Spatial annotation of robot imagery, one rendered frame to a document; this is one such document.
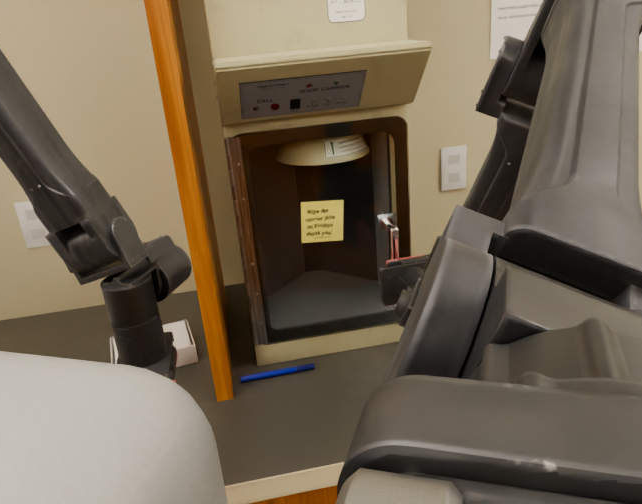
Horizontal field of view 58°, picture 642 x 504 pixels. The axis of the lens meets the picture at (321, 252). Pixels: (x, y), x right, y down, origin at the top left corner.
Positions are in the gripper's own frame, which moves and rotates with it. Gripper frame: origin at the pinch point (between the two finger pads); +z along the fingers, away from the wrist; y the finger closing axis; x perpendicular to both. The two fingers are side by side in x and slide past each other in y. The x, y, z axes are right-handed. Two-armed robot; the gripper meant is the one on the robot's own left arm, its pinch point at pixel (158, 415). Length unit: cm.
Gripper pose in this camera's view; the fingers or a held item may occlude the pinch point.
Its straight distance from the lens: 80.3
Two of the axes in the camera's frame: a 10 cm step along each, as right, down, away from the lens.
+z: 0.9, 9.2, 3.8
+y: -1.9, -3.6, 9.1
